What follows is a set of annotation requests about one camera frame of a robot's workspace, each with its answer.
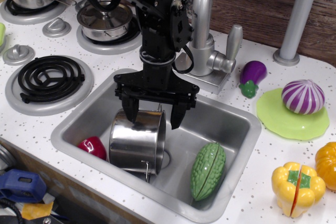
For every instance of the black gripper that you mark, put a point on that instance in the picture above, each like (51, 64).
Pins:
(156, 84)

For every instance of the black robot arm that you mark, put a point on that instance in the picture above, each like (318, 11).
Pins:
(165, 32)

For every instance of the stainless steel sink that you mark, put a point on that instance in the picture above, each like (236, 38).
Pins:
(209, 122)

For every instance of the lidded steel pot centre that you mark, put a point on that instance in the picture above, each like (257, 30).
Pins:
(104, 26)

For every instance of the silver toy faucet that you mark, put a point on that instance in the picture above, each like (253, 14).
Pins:
(211, 67)

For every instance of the red toy pepper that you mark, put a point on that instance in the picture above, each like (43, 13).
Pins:
(93, 145)

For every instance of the green toy bitter gourd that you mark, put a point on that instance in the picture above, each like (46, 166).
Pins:
(207, 170)

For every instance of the purple toy eggplant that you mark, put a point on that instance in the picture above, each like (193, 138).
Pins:
(251, 75)

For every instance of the black coil burner front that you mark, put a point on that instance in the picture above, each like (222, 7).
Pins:
(49, 85)

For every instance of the green toy plate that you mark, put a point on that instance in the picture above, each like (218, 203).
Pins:
(280, 120)

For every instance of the grey stove knob upper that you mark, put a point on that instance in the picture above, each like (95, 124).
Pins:
(56, 28)

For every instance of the grey stove knob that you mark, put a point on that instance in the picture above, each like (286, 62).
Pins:
(56, 28)
(18, 55)

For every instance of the grey vertical pole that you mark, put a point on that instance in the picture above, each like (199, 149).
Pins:
(287, 54)

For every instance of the grey stove knob left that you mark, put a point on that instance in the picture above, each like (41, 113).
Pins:
(18, 55)

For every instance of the purple striped toy onion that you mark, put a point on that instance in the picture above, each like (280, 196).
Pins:
(303, 97)

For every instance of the blue clamp tool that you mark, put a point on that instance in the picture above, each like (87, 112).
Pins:
(21, 186)

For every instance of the yellow toy bell pepper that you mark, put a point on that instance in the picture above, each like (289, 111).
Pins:
(297, 188)

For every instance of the yellow sponge piece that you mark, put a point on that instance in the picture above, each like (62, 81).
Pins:
(32, 211)

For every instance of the green toy at left edge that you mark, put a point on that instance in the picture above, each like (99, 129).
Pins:
(2, 37)

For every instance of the orange toy pumpkin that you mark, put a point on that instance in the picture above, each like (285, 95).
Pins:
(325, 164)

